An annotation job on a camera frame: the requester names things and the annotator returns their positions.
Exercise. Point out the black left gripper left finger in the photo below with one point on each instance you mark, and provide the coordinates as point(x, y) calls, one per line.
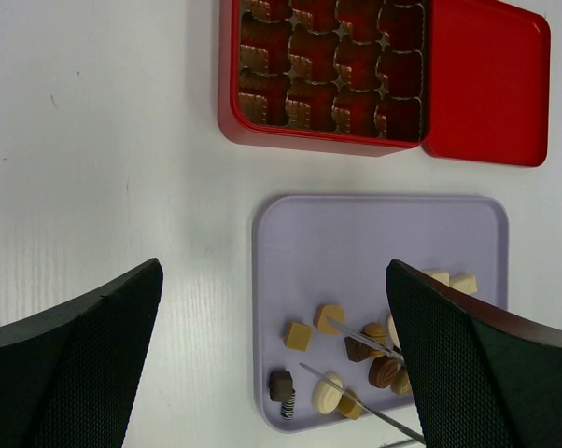
point(69, 374)

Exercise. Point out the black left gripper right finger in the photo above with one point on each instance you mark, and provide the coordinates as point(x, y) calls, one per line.
point(481, 376)

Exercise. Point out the tan rounded square chocolate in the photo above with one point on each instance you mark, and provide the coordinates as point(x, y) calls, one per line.
point(324, 314)

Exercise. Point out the tan square caramel chocolate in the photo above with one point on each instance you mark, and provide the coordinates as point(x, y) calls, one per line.
point(297, 336)

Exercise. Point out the tan heart chocolate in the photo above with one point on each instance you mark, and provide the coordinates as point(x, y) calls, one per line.
point(400, 384)

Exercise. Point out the white rectangular chocolate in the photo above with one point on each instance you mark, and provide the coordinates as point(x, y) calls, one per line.
point(465, 283)

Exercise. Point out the brown leaf chocolate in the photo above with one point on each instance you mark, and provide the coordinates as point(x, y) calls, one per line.
point(382, 372)

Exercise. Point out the white square chocolate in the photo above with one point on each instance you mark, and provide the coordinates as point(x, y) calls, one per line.
point(439, 275)

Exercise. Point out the tan barrel chocolate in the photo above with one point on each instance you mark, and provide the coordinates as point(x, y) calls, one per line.
point(375, 331)

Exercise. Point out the dark square embossed chocolate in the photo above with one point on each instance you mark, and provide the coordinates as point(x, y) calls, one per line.
point(355, 350)

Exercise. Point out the tan half-round chocolate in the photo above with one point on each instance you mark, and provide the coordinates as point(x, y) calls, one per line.
point(348, 407)

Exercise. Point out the white swirl oval chocolate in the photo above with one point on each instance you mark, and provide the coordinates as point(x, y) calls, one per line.
point(325, 398)

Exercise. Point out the striped cylinder chocolate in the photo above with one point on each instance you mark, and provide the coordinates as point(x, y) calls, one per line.
point(287, 407)

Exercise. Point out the dark cube chocolate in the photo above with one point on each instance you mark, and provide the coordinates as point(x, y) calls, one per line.
point(280, 385)

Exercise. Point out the red chocolate box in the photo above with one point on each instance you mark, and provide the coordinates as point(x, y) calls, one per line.
point(335, 76)

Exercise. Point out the lilac plastic tray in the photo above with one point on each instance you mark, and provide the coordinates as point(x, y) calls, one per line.
point(313, 250)

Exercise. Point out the red box lid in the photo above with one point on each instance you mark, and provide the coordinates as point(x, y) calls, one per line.
point(489, 83)

